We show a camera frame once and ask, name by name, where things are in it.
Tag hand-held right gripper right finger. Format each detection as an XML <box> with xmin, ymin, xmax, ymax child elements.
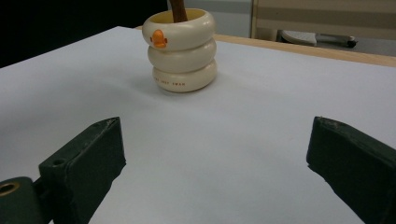
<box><xmin>305</xmin><ymin>116</ymin><xmax>396</xmax><ymax>224</ymax></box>

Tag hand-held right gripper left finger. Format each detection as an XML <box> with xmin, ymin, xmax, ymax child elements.
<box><xmin>37</xmin><ymin>116</ymin><xmax>128</xmax><ymax>224</ymax></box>

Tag cream ribbed cup with beak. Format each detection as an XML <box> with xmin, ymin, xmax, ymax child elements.
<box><xmin>141</xmin><ymin>7</ymin><xmax>219</xmax><ymax>94</ymax></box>

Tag brown wooden hairbrush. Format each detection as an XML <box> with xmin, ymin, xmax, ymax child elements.
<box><xmin>167</xmin><ymin>0</ymin><xmax>190</xmax><ymax>24</ymax></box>

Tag light wooden table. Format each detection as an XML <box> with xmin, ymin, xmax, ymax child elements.
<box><xmin>134</xmin><ymin>25</ymin><xmax>396</xmax><ymax>68</ymax></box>

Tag grey chair base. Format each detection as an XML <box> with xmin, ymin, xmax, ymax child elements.
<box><xmin>276</xmin><ymin>29</ymin><xmax>358</xmax><ymax>49</ymax></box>

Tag white board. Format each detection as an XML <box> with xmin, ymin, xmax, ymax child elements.
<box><xmin>0</xmin><ymin>25</ymin><xmax>396</xmax><ymax>224</ymax></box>

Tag light wooden desk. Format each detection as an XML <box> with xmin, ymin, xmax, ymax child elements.
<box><xmin>250</xmin><ymin>0</ymin><xmax>396</xmax><ymax>42</ymax></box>

